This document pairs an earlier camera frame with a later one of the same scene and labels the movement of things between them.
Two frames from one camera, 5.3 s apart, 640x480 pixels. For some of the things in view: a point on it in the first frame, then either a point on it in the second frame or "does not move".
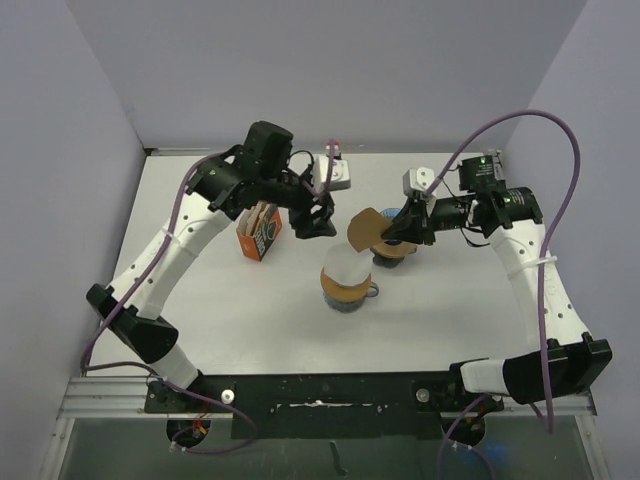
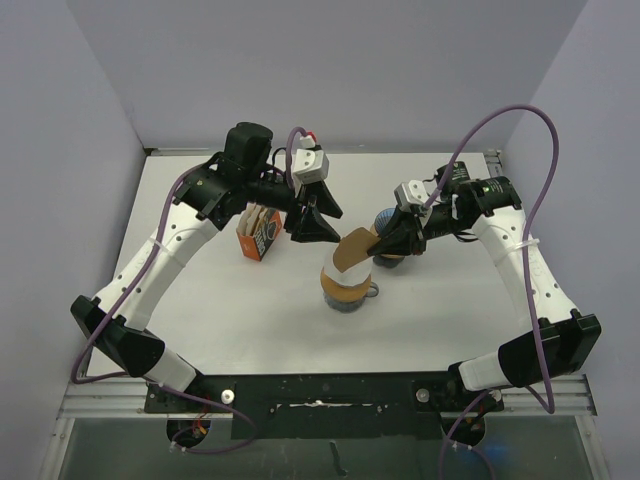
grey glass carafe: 348,307 does not move
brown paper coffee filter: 366,228 -> 353,248
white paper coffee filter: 346,266 does not move
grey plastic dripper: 387,262 does not move
